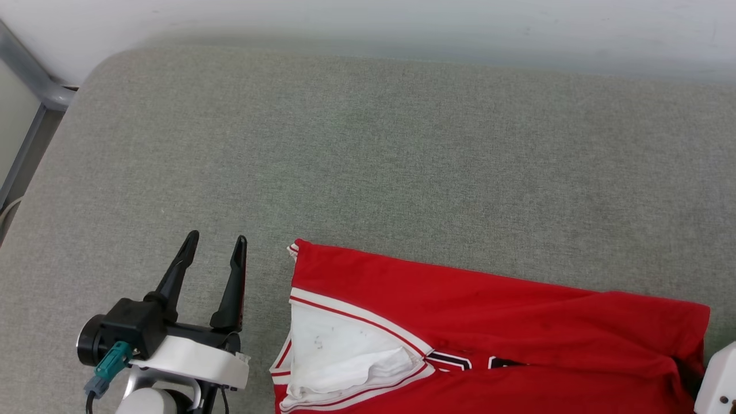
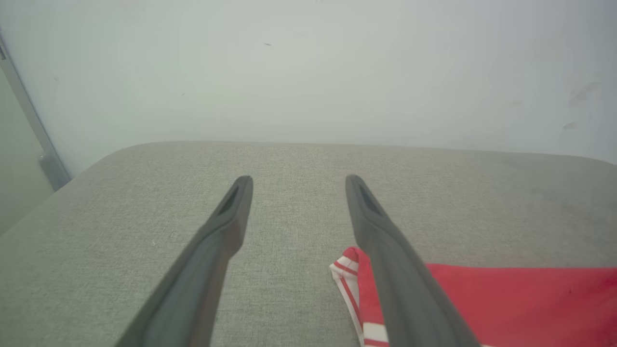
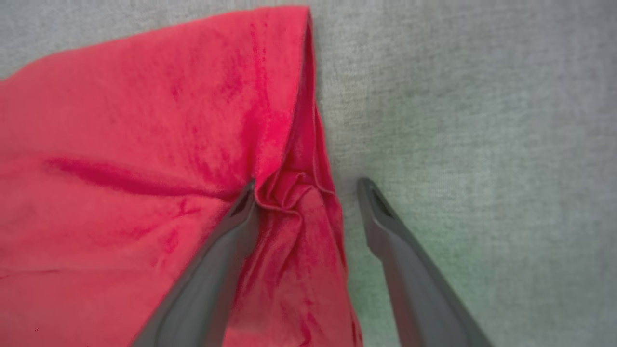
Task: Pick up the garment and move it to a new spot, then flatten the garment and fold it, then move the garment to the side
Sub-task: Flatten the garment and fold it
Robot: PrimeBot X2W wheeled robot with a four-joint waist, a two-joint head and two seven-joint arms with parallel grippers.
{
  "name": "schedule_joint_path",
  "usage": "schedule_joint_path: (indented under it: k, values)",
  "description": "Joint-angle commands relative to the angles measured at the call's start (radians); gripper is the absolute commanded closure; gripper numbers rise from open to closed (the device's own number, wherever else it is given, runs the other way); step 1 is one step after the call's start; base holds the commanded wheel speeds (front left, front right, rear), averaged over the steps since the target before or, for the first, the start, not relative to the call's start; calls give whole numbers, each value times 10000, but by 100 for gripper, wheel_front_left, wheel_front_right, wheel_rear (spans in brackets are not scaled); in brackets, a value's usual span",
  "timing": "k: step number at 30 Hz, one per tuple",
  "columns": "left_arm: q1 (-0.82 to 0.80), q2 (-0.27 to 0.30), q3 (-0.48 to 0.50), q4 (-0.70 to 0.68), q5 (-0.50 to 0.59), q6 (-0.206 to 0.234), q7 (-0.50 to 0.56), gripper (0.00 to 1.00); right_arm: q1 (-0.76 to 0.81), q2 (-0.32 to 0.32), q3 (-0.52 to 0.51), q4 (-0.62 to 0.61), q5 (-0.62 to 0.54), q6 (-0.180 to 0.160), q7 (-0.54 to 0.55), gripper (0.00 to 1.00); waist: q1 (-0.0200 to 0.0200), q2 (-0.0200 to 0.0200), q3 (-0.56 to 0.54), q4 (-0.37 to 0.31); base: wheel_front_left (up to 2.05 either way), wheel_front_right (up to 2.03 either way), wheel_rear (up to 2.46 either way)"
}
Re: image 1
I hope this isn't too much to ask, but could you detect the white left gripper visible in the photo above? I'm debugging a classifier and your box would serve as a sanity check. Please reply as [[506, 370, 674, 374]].
[[76, 231, 251, 390]]

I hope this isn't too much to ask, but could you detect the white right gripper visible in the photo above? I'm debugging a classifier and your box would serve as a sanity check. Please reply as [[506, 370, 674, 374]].
[[677, 342, 736, 414]]

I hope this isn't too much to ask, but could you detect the red and white jersey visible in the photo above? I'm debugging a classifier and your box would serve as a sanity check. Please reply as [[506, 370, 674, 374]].
[[269, 239, 711, 414]]

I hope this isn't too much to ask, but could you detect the thin black cable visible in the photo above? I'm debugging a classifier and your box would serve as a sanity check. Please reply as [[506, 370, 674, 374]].
[[195, 384, 229, 414]]

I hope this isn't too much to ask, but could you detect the black cable with teal plug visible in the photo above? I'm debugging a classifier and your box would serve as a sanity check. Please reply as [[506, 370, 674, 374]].
[[85, 341, 135, 414]]

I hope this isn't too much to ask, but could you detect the thin white cord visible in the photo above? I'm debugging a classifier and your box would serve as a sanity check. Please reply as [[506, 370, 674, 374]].
[[0, 197, 24, 226]]

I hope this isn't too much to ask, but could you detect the grey metal frame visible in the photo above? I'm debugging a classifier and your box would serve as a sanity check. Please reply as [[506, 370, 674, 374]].
[[0, 22, 77, 245]]

